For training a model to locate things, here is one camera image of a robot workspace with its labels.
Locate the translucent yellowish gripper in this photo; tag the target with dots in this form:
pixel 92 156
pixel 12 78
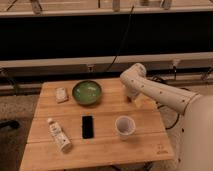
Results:
pixel 144 102

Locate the white tube with label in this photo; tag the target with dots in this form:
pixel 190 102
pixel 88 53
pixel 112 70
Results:
pixel 56 131

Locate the white ceramic cup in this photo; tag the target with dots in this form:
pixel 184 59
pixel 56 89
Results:
pixel 124 126

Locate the green ceramic bowl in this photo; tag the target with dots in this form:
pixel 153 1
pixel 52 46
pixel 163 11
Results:
pixel 87 92

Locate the wooden table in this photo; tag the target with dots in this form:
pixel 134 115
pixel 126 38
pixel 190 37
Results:
pixel 149 142

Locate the small white packet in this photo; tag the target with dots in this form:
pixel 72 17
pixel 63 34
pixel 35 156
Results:
pixel 61 95

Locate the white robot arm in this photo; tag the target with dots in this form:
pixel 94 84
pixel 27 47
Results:
pixel 197 139

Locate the black rectangular phone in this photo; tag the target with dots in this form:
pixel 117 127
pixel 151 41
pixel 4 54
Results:
pixel 87 127

